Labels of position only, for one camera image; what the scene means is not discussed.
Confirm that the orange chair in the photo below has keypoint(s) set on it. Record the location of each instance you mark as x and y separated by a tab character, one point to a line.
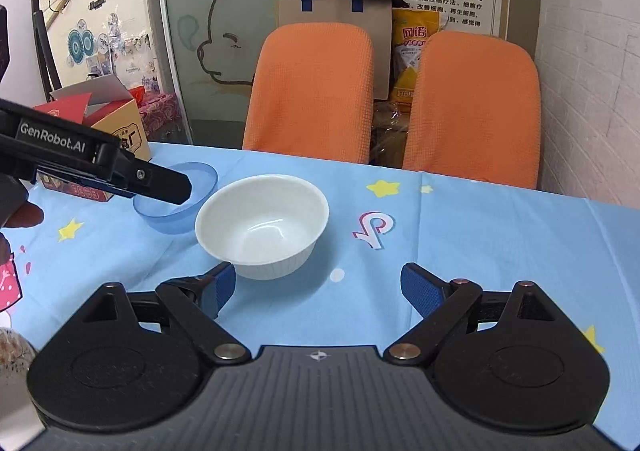
312	93
476	111

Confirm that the brown paper bag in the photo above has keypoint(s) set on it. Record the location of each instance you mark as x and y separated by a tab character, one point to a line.
373	16

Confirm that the yellow snack package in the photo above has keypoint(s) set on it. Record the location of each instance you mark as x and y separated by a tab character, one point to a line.
410	31

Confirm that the large white patterned plate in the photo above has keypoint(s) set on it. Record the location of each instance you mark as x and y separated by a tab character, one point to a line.
19	420

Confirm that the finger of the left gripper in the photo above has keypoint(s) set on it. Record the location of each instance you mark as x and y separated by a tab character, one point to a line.
153	181

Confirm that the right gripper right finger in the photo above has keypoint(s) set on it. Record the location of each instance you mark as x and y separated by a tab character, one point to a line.
445	308

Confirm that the white ribbed ceramic bowl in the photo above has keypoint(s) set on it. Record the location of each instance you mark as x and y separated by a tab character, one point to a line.
266	226

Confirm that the right orange chair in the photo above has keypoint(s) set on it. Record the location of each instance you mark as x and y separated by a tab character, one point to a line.
476	111

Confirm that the left hand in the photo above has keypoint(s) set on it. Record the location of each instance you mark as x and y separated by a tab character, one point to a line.
27	216

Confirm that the red cracker box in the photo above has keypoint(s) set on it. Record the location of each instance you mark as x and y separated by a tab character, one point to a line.
101	103

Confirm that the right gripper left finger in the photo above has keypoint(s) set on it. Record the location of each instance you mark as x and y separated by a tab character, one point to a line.
193	305

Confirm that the left orange chair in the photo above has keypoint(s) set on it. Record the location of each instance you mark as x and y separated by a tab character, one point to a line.
312	93

